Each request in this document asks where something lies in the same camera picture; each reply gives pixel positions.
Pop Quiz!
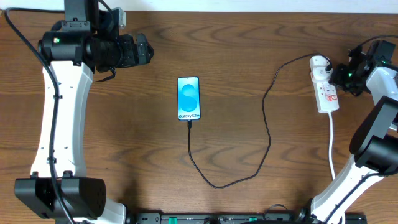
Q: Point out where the black USB charging cable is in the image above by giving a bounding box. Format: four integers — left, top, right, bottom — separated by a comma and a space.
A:
187, 52, 333, 190

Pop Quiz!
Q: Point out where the blue Galaxy smartphone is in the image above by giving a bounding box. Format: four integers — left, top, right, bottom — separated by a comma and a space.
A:
177, 77, 201, 121

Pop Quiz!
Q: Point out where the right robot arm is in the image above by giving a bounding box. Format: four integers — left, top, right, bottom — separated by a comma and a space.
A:
297, 35, 397, 223

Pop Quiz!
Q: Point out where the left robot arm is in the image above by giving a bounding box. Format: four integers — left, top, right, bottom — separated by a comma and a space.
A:
14, 1, 154, 223

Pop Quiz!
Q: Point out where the white power strip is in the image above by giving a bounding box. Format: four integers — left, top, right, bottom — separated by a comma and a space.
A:
310, 55, 339, 114

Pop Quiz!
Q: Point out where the white power strip cord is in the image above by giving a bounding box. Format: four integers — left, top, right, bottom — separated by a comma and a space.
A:
328, 112, 346, 224

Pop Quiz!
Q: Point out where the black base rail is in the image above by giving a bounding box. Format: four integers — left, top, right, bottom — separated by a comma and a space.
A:
133, 212, 368, 224

